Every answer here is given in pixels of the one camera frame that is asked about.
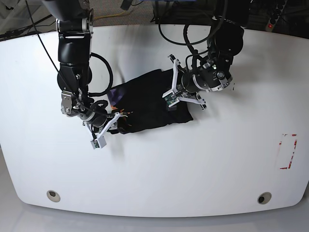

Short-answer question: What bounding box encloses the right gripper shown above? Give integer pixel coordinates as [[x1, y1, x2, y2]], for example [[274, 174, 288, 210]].
[[83, 112, 128, 135]]

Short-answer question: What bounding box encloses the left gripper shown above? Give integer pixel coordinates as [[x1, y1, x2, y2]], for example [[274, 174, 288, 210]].
[[167, 72, 207, 112]]

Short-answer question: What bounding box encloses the black T-shirt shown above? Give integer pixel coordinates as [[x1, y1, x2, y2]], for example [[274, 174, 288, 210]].
[[107, 69, 193, 134]]

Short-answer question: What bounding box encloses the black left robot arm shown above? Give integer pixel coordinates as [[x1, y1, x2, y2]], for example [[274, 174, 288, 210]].
[[162, 0, 250, 109]]

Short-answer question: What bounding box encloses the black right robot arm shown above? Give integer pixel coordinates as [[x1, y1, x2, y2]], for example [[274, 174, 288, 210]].
[[43, 0, 114, 134]]

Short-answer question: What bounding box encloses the red tape rectangle marking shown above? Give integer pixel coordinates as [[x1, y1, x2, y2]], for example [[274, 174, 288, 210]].
[[276, 134, 298, 170]]

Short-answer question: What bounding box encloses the black power strip red light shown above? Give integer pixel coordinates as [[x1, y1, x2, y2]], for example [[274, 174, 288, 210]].
[[265, 0, 287, 32]]

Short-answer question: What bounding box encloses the black tripod rod on floor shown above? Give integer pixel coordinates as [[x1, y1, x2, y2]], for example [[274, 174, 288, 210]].
[[0, 14, 55, 41]]

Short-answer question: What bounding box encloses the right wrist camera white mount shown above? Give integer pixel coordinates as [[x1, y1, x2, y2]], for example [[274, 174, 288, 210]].
[[90, 112, 120, 149]]

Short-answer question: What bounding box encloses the left table cable grommet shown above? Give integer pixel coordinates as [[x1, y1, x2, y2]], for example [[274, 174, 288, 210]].
[[46, 190, 61, 203]]

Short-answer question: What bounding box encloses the table cable grommet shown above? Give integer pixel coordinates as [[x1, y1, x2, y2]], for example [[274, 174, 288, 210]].
[[257, 192, 272, 204], [46, 190, 61, 203]]

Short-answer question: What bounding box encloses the right table cable grommet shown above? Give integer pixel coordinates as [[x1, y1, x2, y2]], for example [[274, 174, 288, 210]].
[[257, 192, 272, 204]]

